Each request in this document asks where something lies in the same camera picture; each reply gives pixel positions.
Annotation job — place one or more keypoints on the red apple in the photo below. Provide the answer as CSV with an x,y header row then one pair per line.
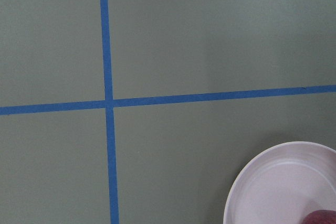
x,y
320,217

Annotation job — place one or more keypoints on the pink plate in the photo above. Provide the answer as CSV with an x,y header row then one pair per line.
x,y
283,184

